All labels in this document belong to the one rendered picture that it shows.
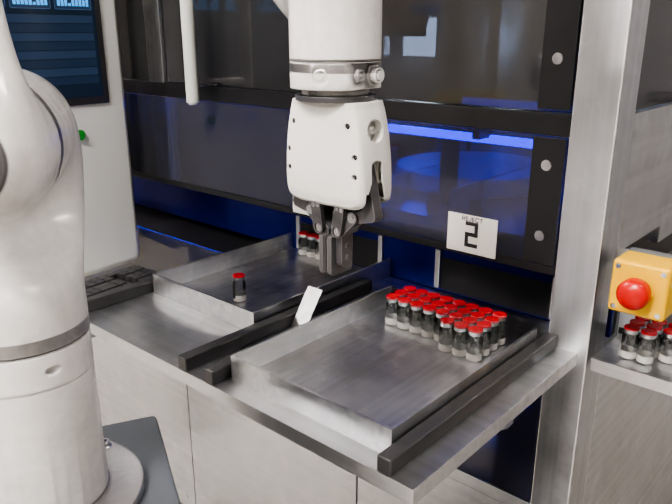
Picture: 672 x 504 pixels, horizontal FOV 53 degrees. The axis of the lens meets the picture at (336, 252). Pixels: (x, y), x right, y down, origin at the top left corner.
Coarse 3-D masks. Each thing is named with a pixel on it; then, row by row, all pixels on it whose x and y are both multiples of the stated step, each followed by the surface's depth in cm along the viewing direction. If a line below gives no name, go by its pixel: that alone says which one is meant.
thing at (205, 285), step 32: (224, 256) 128; (256, 256) 134; (288, 256) 136; (160, 288) 116; (192, 288) 110; (224, 288) 119; (256, 288) 119; (288, 288) 119; (320, 288) 111; (224, 320) 106; (256, 320) 101
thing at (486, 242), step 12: (456, 216) 103; (468, 216) 102; (456, 228) 104; (468, 228) 102; (480, 228) 101; (492, 228) 100; (456, 240) 104; (468, 240) 103; (480, 240) 102; (492, 240) 100; (468, 252) 103; (480, 252) 102; (492, 252) 101
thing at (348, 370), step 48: (384, 288) 110; (288, 336) 94; (336, 336) 100; (384, 336) 100; (528, 336) 93; (288, 384) 81; (336, 384) 87; (384, 384) 87; (432, 384) 87; (384, 432) 72
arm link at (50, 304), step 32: (64, 128) 59; (64, 160) 59; (64, 192) 64; (32, 224) 62; (64, 224) 64; (0, 256) 59; (32, 256) 60; (64, 256) 61; (0, 288) 56; (32, 288) 58; (64, 288) 60; (0, 320) 56; (32, 320) 57; (64, 320) 60; (0, 352) 57; (32, 352) 58
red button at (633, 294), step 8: (632, 280) 85; (640, 280) 85; (624, 288) 85; (632, 288) 85; (640, 288) 84; (648, 288) 85; (616, 296) 87; (624, 296) 85; (632, 296) 85; (640, 296) 84; (648, 296) 84; (624, 304) 86; (632, 304) 85; (640, 304) 84
